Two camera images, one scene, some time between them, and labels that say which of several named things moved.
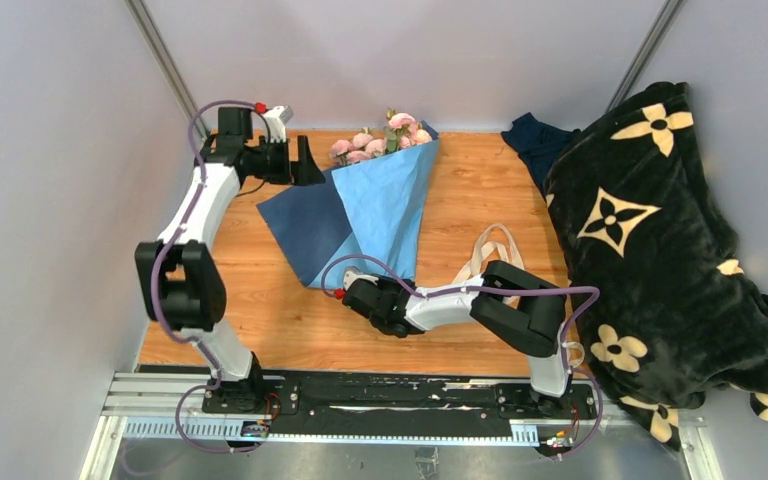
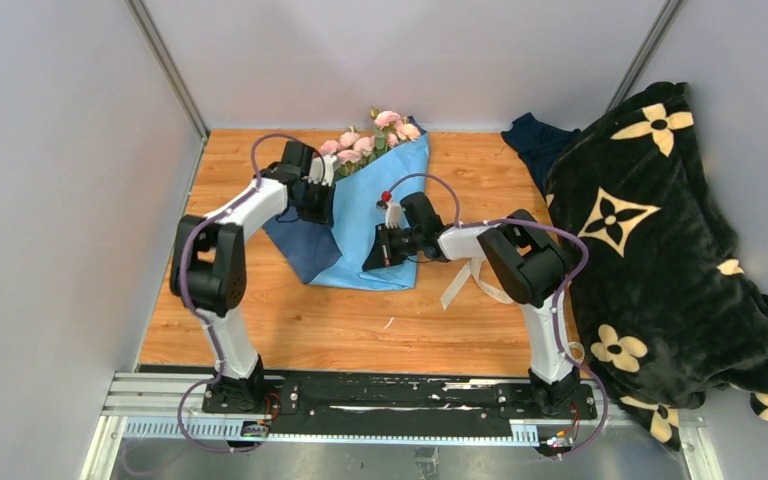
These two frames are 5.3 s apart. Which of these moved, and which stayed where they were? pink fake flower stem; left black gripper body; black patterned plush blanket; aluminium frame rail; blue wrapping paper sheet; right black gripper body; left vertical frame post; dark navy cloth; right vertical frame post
Moved: right black gripper body; left black gripper body; pink fake flower stem
Stayed: black patterned plush blanket; aluminium frame rail; dark navy cloth; blue wrapping paper sheet; left vertical frame post; right vertical frame post
